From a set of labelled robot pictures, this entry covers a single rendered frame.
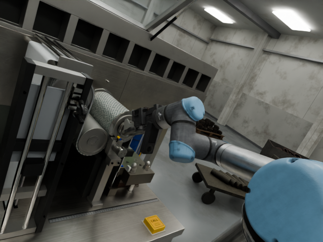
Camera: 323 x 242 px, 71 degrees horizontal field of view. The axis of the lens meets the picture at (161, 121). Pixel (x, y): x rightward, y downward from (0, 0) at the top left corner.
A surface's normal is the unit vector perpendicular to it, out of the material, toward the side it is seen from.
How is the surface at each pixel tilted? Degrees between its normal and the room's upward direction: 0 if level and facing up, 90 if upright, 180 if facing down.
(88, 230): 0
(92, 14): 90
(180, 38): 90
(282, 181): 83
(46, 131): 90
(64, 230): 0
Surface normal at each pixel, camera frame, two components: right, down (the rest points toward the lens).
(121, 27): 0.60, 0.45
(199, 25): 0.43, 0.42
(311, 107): -0.81, -0.21
